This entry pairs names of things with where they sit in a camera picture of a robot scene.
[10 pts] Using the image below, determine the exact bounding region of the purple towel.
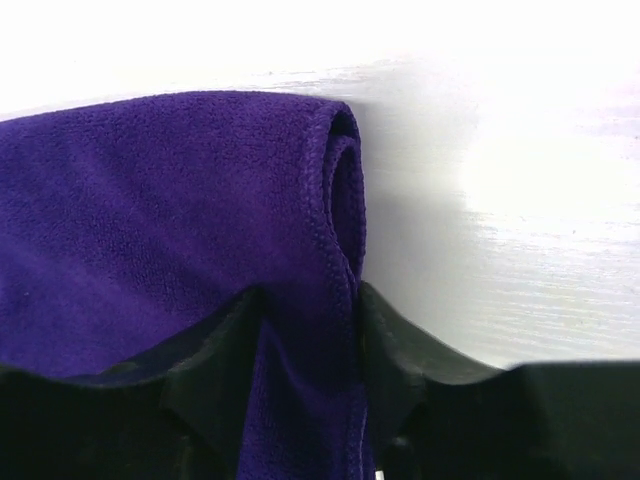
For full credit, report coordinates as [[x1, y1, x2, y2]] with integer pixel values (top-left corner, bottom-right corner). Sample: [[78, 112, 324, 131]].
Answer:
[[1, 91, 375, 479]]

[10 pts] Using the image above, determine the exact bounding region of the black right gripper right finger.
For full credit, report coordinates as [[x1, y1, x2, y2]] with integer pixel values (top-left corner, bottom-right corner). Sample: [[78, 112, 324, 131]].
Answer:
[[357, 284, 639, 479]]

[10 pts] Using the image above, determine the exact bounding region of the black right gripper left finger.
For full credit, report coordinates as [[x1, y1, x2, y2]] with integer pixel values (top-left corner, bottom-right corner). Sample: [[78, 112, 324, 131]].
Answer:
[[1, 288, 264, 479]]

